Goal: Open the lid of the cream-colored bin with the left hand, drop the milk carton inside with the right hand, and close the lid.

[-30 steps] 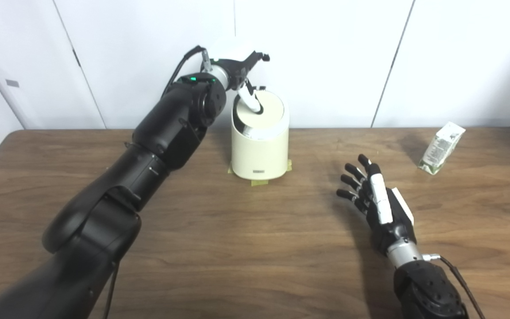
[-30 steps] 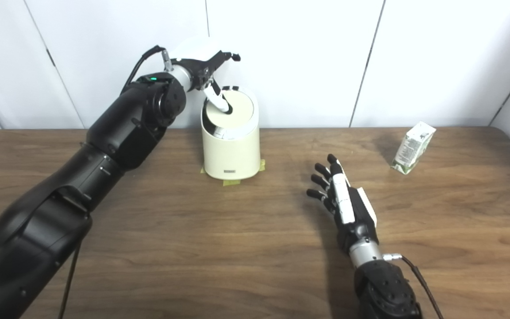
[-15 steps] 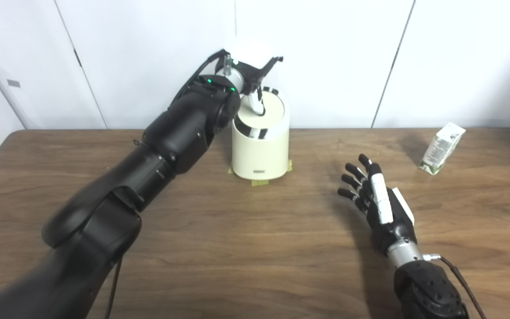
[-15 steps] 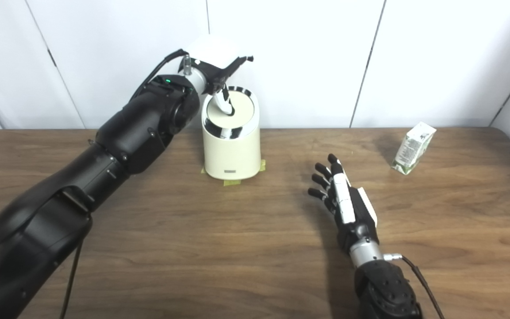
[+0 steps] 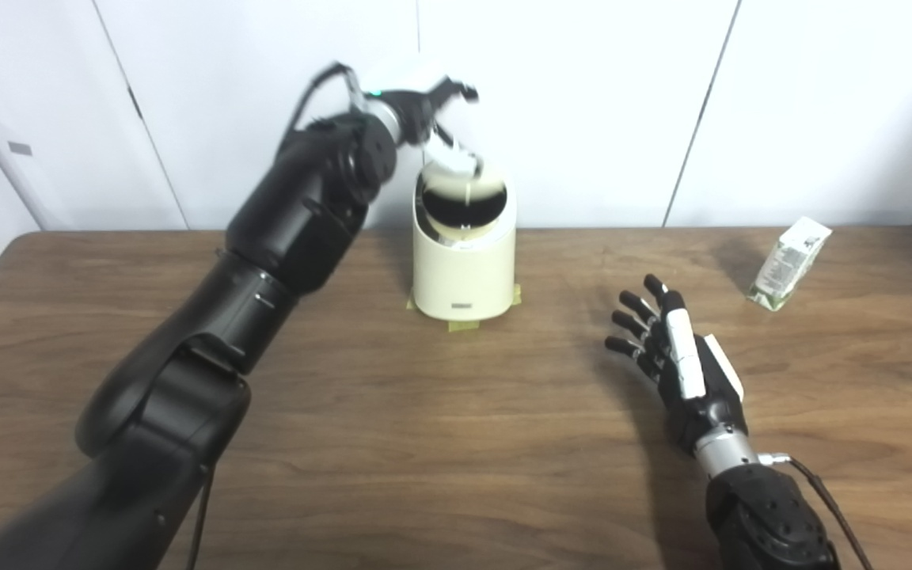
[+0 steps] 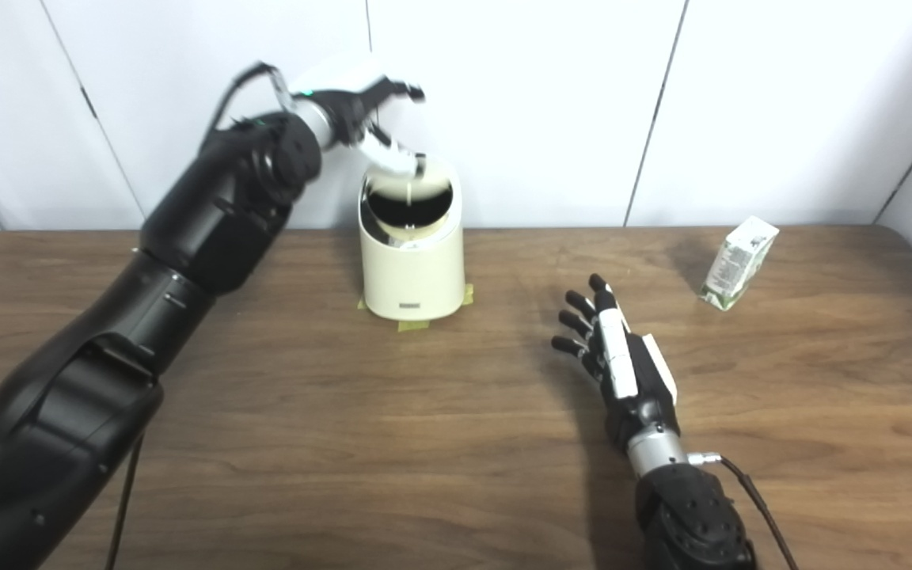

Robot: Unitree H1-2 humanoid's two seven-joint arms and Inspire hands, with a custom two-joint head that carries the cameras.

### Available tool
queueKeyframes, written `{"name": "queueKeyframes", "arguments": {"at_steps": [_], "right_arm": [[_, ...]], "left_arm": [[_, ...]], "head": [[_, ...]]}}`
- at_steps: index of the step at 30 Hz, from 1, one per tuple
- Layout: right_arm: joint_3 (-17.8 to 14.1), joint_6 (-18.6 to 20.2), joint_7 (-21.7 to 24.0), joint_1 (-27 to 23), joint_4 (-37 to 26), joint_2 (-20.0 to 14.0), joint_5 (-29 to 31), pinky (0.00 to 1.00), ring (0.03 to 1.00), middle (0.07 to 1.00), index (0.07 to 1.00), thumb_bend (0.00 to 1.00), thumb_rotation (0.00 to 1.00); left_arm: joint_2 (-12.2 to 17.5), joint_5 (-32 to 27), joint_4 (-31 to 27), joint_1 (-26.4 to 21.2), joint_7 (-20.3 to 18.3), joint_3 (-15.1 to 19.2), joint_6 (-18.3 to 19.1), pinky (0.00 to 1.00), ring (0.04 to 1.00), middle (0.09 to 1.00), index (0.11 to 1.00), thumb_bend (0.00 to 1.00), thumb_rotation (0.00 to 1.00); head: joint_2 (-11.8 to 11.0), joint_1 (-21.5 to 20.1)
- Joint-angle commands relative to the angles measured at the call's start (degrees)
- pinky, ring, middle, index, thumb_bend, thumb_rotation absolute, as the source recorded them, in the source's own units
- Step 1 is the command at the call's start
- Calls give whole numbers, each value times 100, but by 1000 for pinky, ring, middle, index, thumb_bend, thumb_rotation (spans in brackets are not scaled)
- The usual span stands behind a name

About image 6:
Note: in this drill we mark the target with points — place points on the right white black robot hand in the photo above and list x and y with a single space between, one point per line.
618 364

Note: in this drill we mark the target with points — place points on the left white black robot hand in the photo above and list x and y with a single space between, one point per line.
341 83

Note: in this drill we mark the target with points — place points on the white green milk carton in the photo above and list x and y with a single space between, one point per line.
737 265

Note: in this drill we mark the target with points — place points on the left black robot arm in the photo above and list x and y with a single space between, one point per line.
187 229

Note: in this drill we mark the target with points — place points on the cream-colored cylindrical bin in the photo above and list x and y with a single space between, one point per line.
412 277

